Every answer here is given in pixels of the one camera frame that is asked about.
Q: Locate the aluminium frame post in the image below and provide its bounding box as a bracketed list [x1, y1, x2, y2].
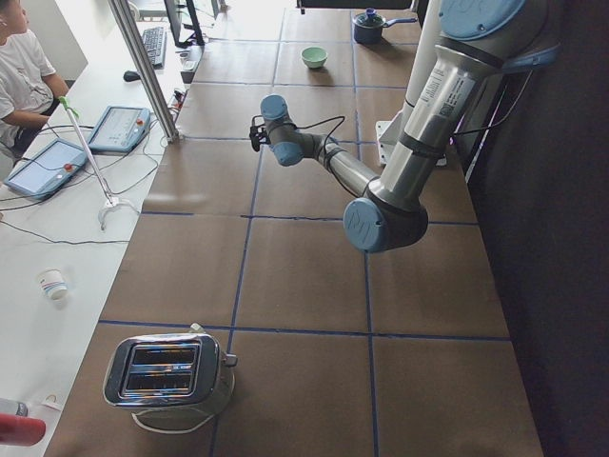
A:
[108, 0, 180, 144]

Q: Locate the green bowl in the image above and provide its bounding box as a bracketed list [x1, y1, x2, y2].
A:
[301, 47, 328, 70]

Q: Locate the near teach pendant tablet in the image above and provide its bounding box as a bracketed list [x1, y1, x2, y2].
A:
[4, 138, 88, 200]

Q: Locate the seated person in white shirt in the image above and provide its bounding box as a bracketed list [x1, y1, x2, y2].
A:
[1, 0, 69, 158]

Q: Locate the black monitor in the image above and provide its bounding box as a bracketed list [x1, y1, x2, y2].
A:
[164, 0, 205, 49]

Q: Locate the blue saucepan with glass lid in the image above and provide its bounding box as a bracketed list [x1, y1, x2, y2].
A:
[352, 8, 417, 45]

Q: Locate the paper cup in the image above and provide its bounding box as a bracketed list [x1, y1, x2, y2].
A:
[37, 268, 68, 301]

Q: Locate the cream and chrome toaster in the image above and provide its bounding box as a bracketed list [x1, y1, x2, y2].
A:
[104, 331, 238, 431]

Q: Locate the teach pendant tablet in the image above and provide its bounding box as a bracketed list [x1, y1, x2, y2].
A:
[4, 138, 88, 200]
[88, 106, 151, 154]

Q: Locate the red bottle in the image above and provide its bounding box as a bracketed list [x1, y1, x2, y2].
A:
[1, 398, 47, 447]

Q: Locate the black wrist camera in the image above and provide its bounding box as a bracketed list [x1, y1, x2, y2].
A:
[248, 115, 270, 152]

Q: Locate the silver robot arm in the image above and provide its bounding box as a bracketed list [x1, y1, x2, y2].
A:
[249, 1, 563, 253]

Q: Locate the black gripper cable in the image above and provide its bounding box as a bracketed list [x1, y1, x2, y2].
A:
[289, 115, 346, 139]

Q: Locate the far teach pendant tablet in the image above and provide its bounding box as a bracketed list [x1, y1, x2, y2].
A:
[88, 106, 151, 154]

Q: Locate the black computer mouse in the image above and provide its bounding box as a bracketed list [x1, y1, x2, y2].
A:
[123, 70, 141, 82]

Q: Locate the black keyboard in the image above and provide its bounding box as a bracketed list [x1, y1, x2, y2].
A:
[141, 27, 167, 69]

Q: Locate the reacher grabber stick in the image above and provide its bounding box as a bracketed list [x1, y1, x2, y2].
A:
[58, 96, 140, 231]

